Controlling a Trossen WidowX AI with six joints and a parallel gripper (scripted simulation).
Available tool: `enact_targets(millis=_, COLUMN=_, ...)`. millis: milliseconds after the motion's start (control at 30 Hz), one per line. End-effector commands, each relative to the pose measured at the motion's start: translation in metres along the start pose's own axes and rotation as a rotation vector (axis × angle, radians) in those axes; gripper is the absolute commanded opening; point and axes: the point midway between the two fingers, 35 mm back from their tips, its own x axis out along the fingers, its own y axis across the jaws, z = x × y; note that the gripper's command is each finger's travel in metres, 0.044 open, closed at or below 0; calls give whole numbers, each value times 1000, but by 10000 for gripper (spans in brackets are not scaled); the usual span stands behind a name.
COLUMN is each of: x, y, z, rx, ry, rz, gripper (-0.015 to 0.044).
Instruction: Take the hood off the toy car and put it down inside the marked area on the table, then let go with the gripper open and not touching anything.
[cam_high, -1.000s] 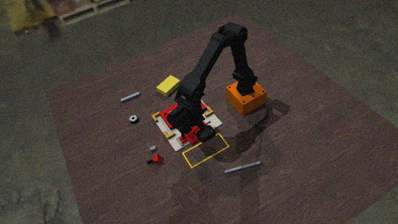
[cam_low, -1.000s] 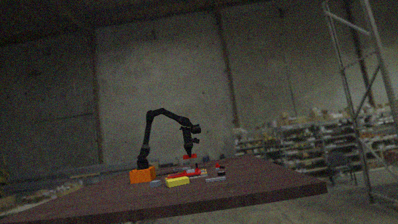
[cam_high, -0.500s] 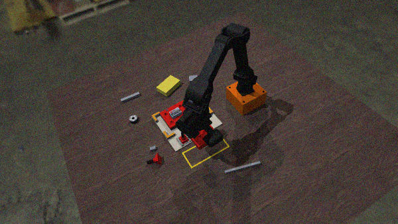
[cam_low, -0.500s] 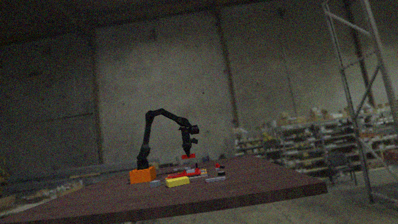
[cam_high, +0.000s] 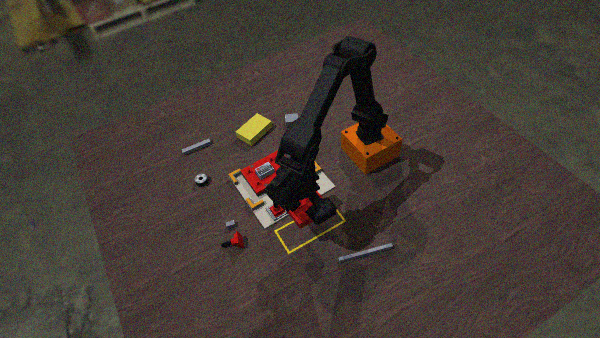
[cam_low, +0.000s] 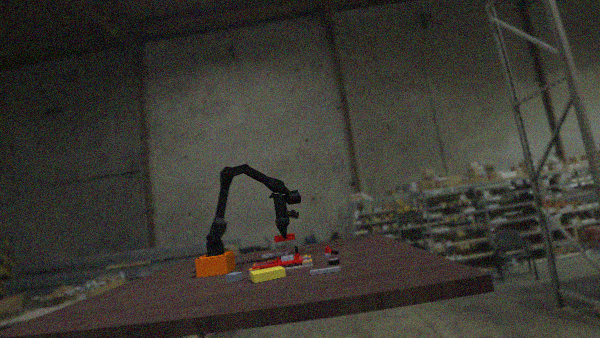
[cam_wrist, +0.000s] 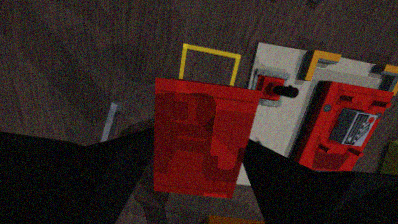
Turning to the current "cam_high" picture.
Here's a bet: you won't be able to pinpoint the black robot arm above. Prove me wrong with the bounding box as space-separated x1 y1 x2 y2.
265 36 388 212

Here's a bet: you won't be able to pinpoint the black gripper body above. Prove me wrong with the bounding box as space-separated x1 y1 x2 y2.
298 172 336 225

